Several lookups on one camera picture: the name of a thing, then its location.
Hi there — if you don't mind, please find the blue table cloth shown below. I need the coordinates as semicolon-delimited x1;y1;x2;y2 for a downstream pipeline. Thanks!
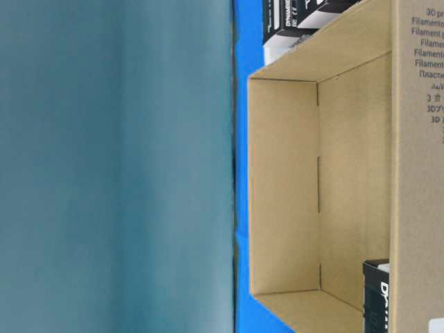
233;1;269;332

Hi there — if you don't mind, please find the white plastic tray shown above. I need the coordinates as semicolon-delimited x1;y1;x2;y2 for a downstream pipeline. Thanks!
264;35;306;65

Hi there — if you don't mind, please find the open brown cardboard box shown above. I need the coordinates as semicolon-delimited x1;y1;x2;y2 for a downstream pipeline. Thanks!
248;1;443;332

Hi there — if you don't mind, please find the black box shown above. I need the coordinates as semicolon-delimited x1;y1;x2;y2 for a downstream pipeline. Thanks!
363;259;390;333

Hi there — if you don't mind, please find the black box tray bottom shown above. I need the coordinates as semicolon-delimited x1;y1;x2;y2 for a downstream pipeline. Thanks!
262;0;359;48

